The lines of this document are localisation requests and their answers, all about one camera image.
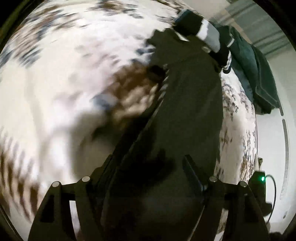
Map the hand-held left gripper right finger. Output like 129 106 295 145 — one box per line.
182 154 271 241

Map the dark striped long-sleeve sweater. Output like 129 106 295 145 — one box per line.
99 28 225 241

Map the white bed headboard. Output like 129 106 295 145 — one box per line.
254 46 295 233

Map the folded black grey striped sweater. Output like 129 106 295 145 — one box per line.
173 9 233 75

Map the dark green plush blanket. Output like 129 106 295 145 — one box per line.
209 21 282 115

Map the floral bed quilt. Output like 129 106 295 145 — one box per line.
0 0 258 241

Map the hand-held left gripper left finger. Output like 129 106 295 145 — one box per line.
28 155 116 241

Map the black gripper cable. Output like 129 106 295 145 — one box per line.
265 175 277 229

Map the grey-blue banded curtain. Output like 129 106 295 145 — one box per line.
222 0 294 56

